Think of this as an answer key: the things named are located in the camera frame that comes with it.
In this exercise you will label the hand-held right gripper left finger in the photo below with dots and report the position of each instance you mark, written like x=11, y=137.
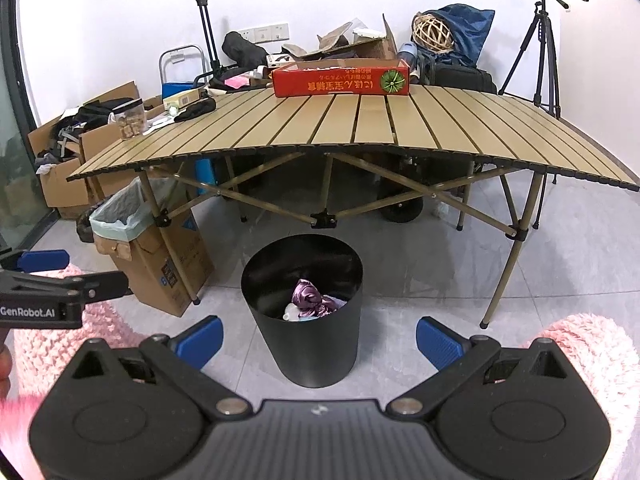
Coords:
x=200, y=342

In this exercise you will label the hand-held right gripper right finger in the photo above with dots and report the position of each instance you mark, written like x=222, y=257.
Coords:
x=440, y=342

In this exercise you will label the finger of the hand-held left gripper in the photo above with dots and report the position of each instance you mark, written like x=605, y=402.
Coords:
x=42, y=260
x=100, y=282

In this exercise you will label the black trash bin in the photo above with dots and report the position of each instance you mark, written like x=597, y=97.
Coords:
x=300, y=345

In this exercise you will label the pink satin cloth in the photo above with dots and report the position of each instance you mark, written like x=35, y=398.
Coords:
x=312, y=297

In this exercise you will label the red cardboard box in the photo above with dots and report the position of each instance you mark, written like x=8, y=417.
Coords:
x=340, y=80

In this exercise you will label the person's left hand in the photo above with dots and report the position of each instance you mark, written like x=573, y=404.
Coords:
x=5, y=370

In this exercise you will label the person's pink fleece clothing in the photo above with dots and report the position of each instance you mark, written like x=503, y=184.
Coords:
x=115, y=325

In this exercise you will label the black garbage bag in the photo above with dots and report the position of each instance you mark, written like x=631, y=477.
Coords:
x=85, y=230

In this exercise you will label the cardboard box with green liner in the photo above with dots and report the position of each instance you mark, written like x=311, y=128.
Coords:
x=150, y=250

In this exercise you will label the dark glass door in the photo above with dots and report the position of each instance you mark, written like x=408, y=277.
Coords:
x=12, y=135

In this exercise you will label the crumpled white tissue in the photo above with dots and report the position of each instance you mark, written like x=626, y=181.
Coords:
x=439, y=210

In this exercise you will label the black wagon wheel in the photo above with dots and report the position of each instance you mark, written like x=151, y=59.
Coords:
x=400, y=207

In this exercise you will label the blue plastic container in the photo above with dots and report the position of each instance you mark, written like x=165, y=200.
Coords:
x=206, y=172

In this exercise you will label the clear snack jar black lid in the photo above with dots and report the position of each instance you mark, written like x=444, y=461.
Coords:
x=129, y=120

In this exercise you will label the black folding wagon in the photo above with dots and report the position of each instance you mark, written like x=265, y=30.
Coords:
x=430, y=175

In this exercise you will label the white paper sheet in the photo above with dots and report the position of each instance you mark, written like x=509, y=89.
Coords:
x=157, y=122

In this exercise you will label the black sock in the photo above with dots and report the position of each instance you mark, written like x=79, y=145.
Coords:
x=195, y=109

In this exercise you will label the small pale yellow carton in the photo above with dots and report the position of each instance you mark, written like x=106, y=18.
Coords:
x=182, y=99

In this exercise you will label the blue box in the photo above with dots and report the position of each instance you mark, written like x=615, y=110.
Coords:
x=175, y=89

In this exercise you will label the tan slatted folding table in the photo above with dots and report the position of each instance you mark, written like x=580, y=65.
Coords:
x=350, y=120

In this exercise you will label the pink plastic packet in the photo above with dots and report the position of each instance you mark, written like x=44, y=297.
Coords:
x=237, y=81

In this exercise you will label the black fabric bag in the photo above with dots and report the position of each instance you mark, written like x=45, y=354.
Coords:
x=242, y=50

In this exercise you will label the white box with black print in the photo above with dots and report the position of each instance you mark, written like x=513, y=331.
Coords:
x=280, y=60

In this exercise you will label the blue water bottle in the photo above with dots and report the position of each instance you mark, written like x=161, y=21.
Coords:
x=407, y=55

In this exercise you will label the torn brown cardboard box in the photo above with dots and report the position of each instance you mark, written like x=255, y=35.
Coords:
x=372, y=45

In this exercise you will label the wicker ball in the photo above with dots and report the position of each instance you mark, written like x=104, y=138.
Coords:
x=432, y=35

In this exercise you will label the dark blue velvet bag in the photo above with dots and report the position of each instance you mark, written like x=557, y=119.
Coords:
x=470, y=30

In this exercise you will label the white plastic tray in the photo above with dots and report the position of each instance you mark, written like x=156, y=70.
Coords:
x=367, y=34

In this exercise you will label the white wall outlet panel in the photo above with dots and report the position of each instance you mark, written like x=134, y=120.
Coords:
x=265, y=34

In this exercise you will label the black camera tripod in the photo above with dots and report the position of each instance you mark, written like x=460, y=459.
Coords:
x=542, y=60

